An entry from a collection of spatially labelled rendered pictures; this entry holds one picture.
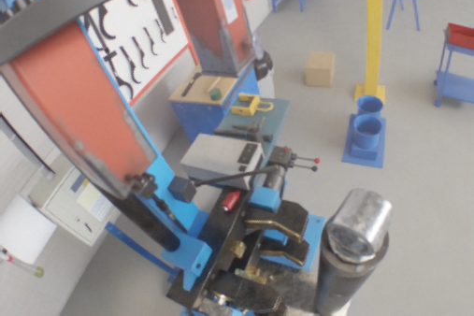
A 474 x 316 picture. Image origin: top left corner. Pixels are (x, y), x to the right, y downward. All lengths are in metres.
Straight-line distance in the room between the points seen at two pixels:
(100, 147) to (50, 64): 0.14
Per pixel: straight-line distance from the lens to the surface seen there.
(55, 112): 0.36
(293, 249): 1.83
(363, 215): 0.67
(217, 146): 1.52
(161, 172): 1.14
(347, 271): 0.81
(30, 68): 0.34
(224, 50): 0.62
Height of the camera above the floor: 2.25
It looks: 44 degrees down
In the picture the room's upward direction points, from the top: 20 degrees counter-clockwise
